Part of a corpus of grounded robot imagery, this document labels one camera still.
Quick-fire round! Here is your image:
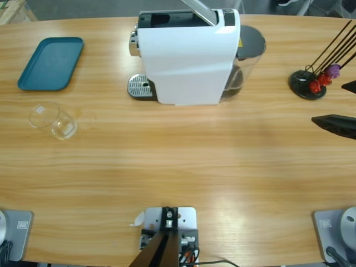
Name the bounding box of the black base cable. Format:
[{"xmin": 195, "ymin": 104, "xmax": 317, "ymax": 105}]
[
  {"xmin": 325, "ymin": 246, "xmax": 353, "ymax": 267},
  {"xmin": 0, "ymin": 240, "xmax": 13, "ymax": 262}
]

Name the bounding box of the wooden crate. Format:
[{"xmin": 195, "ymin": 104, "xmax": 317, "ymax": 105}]
[{"xmin": 0, "ymin": 0, "xmax": 38, "ymax": 26}]

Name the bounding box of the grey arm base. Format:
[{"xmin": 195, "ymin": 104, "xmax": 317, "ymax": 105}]
[
  {"xmin": 0, "ymin": 210, "xmax": 35, "ymax": 262},
  {"xmin": 311, "ymin": 205, "xmax": 356, "ymax": 264}
]

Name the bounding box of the grey camera mount plate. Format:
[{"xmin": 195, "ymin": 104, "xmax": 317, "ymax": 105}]
[{"xmin": 139, "ymin": 206, "xmax": 200, "ymax": 265}]

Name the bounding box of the metal drip tray grille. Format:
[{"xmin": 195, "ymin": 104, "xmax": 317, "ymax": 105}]
[{"xmin": 127, "ymin": 73, "xmax": 158, "ymax": 101}]

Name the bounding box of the black floor cable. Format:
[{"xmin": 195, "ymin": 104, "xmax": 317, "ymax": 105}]
[{"xmin": 199, "ymin": 259, "xmax": 240, "ymax": 267}]

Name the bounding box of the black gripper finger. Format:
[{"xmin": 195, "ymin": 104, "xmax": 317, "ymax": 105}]
[
  {"xmin": 341, "ymin": 80, "xmax": 356, "ymax": 95},
  {"xmin": 311, "ymin": 113, "xmax": 356, "ymax": 140}
]

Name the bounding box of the clear drinking glass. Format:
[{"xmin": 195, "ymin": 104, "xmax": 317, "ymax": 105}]
[{"xmin": 28, "ymin": 101, "xmax": 79, "ymax": 141}]

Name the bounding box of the white paper tag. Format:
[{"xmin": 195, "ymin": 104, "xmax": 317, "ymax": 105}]
[{"xmin": 128, "ymin": 211, "xmax": 146, "ymax": 228}]

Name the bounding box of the teal plastic tray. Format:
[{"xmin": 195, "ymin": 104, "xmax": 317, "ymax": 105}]
[{"xmin": 17, "ymin": 37, "xmax": 85, "ymax": 92}]

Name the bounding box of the white capsule coffee machine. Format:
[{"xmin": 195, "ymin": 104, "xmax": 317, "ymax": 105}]
[{"xmin": 127, "ymin": 8, "xmax": 241, "ymax": 107}]

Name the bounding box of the silver machine lever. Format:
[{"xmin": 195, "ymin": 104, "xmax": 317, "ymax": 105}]
[{"xmin": 180, "ymin": 0, "xmax": 221, "ymax": 27}]

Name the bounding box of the grey metal chair frame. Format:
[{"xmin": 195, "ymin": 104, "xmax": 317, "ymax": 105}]
[{"xmin": 294, "ymin": 0, "xmax": 356, "ymax": 18}]

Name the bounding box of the purple coffee capsule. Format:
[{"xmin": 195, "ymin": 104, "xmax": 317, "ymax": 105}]
[{"xmin": 327, "ymin": 63, "xmax": 342, "ymax": 78}]

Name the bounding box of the black capsule holder with rods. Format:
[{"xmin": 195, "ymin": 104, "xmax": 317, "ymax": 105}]
[{"xmin": 288, "ymin": 19, "xmax": 356, "ymax": 101}]

